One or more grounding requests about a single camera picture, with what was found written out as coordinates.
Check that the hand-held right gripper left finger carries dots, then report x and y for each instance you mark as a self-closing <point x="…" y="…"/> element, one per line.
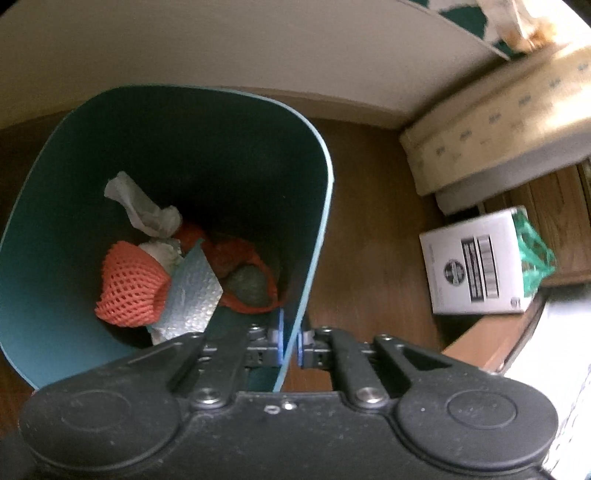
<point x="280" y="341"/>

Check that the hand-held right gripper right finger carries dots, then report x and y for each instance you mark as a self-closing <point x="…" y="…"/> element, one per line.
<point x="300" y="351"/>

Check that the silver bubble foil packet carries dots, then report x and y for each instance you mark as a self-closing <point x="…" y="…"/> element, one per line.
<point x="194" y="295"/>

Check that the orange foam fruit net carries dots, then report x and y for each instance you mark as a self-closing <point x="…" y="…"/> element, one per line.
<point x="129" y="286"/>

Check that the white tissue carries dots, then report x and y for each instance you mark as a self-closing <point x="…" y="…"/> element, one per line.
<point x="138" y="203"/>

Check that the green plastic trash bin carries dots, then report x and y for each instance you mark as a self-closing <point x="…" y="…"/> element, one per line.
<point x="207" y="152"/>

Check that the dark round fruit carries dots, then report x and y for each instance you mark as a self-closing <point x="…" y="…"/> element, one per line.
<point x="247" y="286"/>

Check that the orange plastic bag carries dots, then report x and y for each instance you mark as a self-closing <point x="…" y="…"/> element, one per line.
<point x="231" y="251"/>

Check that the white printed cardboard box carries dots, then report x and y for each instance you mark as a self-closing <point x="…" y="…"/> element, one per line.
<point x="461" y="277"/>

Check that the round wooden table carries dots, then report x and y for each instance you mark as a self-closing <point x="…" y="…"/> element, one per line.
<point x="494" y="337"/>

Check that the green plastic bag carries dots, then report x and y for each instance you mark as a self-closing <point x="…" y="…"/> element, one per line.
<point x="531" y="258"/>

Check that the grey bed base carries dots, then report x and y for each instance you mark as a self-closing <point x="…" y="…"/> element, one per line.
<point x="485" y="184"/>

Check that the white tablecloth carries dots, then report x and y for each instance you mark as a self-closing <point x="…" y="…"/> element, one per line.
<point x="572" y="369"/>

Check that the cream patterned mattress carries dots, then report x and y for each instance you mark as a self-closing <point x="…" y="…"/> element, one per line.
<point x="485" y="124"/>

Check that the wooden cabinet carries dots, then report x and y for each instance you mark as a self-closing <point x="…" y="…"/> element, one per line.
<point x="563" y="207"/>

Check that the green and white quilt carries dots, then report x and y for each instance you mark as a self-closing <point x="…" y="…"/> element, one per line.
<point x="461" y="14"/>

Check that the cream stained cloth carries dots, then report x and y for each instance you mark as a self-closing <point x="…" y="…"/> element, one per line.
<point x="531" y="23"/>

